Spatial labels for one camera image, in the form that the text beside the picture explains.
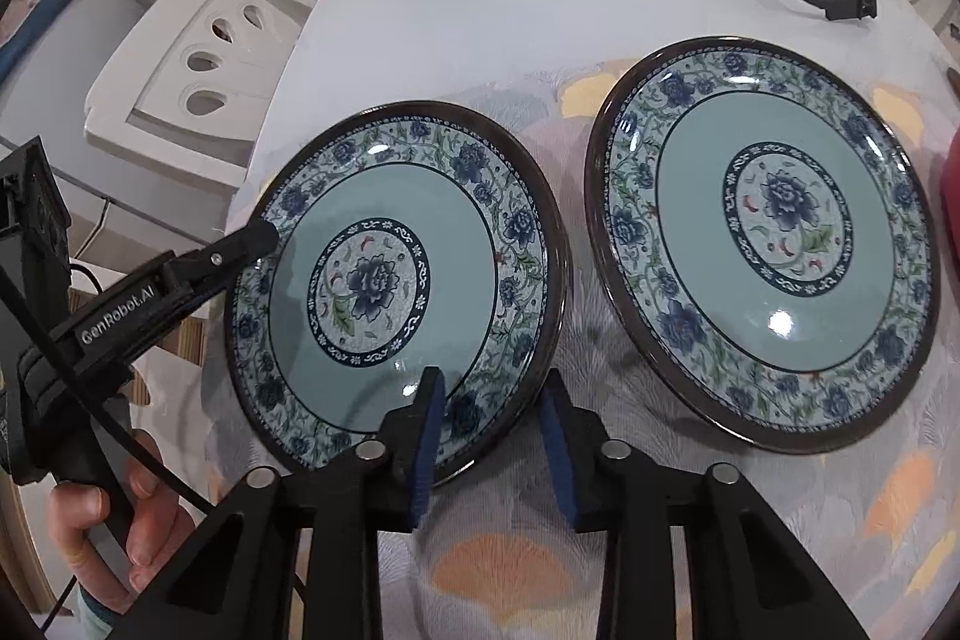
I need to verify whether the fan-patterned tablecloth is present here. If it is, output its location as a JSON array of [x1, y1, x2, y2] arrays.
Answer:
[[202, 51, 960, 640]]

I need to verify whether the person's left hand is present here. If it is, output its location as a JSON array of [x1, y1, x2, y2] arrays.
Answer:
[[49, 430, 197, 600]]

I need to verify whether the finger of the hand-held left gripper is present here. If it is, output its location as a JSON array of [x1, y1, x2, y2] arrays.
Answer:
[[161, 220, 280, 305]]

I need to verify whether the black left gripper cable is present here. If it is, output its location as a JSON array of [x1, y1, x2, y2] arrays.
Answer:
[[0, 269, 215, 640]]

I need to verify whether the blue floral ceramic plate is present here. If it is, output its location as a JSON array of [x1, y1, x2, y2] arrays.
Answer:
[[223, 100, 569, 487], [583, 36, 942, 457]]

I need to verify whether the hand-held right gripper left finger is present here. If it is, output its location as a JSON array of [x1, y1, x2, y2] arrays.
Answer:
[[135, 366, 451, 640]]

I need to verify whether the blue cushion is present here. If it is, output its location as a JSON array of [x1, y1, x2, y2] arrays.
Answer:
[[0, 0, 100, 79]]

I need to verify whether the reddish brown bowl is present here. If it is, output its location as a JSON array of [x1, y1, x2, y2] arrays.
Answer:
[[941, 126, 960, 221]]

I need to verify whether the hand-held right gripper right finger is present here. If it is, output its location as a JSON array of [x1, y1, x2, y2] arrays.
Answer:
[[540, 370, 822, 640]]

